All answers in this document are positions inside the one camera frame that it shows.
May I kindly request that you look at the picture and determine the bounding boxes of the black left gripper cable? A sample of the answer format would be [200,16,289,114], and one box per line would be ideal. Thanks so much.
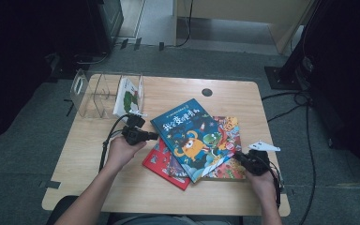
[98,113,135,173]

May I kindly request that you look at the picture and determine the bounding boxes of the person's left hand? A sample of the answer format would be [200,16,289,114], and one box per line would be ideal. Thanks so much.
[105,135,147,172]

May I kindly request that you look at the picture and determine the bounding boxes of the clear acrylic book rack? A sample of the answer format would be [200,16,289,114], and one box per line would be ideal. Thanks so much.
[69,68,145,121]

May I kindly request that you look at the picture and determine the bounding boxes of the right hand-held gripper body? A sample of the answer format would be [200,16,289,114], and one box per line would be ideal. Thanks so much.
[237,140,281,176]

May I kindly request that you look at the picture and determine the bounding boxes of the person's leg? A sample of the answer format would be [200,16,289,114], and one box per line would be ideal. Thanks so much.
[45,195,80,225]

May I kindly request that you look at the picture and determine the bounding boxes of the black stand with base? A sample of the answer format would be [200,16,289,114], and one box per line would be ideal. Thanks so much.
[263,0,318,92]

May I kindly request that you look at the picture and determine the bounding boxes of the black floor cable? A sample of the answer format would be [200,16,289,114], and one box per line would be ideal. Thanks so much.
[297,104,317,225]
[266,102,308,123]
[261,90,310,107]

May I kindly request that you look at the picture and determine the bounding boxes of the red picture book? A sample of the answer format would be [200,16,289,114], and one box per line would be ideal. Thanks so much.
[142,139,191,191]

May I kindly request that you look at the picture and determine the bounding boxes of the beige wooden cabinet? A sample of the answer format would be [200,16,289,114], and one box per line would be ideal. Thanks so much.
[172,0,314,54]

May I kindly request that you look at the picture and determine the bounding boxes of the dark blue monster picture book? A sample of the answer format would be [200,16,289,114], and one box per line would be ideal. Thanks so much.
[150,98,244,184]

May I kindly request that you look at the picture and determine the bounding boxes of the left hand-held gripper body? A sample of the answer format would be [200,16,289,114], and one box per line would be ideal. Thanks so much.
[121,109,153,146]

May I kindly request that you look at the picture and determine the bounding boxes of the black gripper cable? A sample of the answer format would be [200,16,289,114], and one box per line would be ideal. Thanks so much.
[266,160,285,210]
[98,113,135,173]

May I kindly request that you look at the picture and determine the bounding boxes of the black hanging cable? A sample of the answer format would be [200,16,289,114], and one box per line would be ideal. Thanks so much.
[175,0,195,49]

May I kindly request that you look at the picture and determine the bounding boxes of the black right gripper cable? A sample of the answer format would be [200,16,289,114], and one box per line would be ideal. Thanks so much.
[266,160,285,210]

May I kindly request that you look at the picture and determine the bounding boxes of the dark cabinet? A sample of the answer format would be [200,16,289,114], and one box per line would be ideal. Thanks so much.
[85,0,125,54]

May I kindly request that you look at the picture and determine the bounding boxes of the animal cartoon picture book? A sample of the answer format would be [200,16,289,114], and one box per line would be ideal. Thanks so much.
[201,115,248,182]

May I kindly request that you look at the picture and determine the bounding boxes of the white caterpillar picture book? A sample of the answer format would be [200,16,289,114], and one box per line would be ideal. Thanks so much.
[112,76,141,118]

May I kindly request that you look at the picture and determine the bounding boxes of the person's right hand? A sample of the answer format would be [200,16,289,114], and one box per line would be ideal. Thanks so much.
[244,168,278,202]

